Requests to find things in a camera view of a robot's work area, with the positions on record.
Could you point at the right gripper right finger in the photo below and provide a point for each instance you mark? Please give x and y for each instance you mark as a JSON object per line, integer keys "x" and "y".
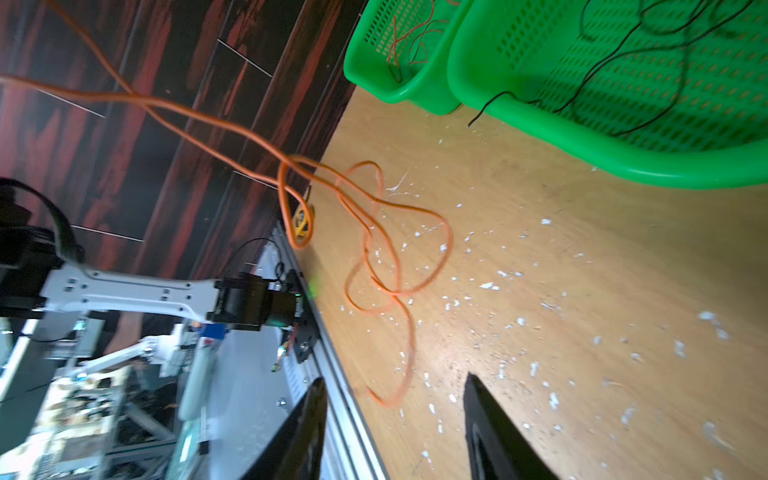
{"x": 496, "y": 448}

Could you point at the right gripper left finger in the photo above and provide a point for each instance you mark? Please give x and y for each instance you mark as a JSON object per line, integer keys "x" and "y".
{"x": 296, "y": 450}

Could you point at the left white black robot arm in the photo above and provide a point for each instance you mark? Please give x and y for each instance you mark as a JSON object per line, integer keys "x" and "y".
{"x": 42, "y": 272}

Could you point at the middle green plastic basket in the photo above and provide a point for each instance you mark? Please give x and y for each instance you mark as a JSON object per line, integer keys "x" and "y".
{"x": 664, "y": 93}

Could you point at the green plastic basket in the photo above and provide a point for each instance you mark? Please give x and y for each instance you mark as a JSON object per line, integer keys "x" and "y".
{"x": 399, "y": 51}
{"x": 664, "y": 93}

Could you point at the left green plastic basket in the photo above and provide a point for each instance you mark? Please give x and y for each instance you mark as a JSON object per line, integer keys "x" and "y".
{"x": 399, "y": 51}

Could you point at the aluminium front rail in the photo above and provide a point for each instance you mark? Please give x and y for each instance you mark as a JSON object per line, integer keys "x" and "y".
{"x": 349, "y": 449}

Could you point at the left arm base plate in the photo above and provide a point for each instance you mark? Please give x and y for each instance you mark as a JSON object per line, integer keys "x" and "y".
{"x": 299, "y": 339}

